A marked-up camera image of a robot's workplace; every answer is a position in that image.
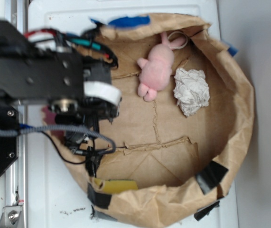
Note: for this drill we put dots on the crumpled white paper ball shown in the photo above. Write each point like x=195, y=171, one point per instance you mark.
x=191, y=90

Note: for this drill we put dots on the black tape patch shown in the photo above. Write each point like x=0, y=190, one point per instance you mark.
x=211, y=176
x=100, y=200

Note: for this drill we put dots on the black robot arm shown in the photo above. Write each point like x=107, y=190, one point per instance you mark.
x=70, y=74

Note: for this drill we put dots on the metal corner bracket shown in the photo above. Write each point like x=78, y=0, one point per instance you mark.
x=12, y=217

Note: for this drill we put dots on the blue tape strip top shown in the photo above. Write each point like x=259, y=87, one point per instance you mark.
x=129, y=22

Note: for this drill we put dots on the black tape patch bottom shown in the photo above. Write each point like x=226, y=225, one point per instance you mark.
x=100, y=200

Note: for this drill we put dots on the aluminium extrusion rail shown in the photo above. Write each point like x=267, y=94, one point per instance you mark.
x=16, y=186

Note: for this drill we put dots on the brown paper bag bin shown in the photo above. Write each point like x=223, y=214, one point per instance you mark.
x=157, y=146

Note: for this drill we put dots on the blue tape strip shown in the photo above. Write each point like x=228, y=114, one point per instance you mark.
x=129, y=22
x=231, y=49

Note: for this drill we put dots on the black tape patch right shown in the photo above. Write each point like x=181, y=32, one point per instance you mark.
x=211, y=176

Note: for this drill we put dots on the white plastic tray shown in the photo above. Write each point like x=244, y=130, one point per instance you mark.
x=54, y=199

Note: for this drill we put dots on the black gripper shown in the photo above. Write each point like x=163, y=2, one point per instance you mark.
x=91, y=144

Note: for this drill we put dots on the blue tape strip right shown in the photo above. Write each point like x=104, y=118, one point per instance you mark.
x=231, y=49

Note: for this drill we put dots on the pink plush bunny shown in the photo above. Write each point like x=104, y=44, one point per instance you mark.
x=156, y=69

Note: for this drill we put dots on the white tape band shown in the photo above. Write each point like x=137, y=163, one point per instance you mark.
x=104, y=91

